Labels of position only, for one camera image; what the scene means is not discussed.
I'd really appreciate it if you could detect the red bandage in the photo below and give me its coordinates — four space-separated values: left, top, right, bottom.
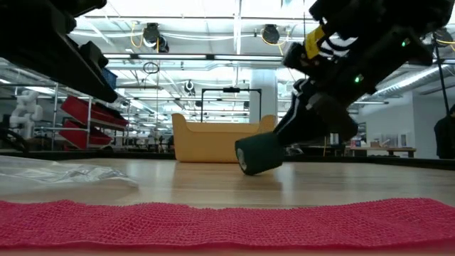
0 197 455 250

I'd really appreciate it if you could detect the black gantry with camera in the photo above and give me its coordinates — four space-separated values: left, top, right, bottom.
200 86 263 124

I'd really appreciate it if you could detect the wooden workbench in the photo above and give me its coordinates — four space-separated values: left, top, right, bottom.
350 146 417 159

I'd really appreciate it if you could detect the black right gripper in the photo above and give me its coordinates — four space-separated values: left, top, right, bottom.
272 28 433 146

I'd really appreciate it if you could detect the person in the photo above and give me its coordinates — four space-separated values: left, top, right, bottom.
433 103 455 160

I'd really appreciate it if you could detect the yellow plastic bin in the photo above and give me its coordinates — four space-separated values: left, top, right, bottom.
171 112 277 164

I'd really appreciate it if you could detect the yellow cable tag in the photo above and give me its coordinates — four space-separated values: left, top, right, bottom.
304 24 327 60

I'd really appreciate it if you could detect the white round pillar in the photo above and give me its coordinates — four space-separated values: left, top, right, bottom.
249 68 279 124

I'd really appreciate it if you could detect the thin black slanted pole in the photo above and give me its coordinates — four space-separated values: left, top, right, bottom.
434 46 451 112

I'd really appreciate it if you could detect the black ceiling cable reel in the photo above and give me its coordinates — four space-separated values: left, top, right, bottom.
261 23 282 46
432 27 455 49
142 22 170 54

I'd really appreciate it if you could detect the red tilted storage bin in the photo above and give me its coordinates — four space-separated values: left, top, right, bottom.
59 95 130 129
58 119 113 150

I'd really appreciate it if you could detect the metal shelf rack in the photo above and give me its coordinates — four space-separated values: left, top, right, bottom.
50 83 131 152

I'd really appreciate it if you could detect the white robot figure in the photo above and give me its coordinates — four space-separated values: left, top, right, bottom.
9 90 44 140

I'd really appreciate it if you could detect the dark green bandage roll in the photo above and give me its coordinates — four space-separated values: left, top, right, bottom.
234 132 286 176

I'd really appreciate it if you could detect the clear plastic zip bag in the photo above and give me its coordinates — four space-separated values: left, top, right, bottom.
0 155 139 189

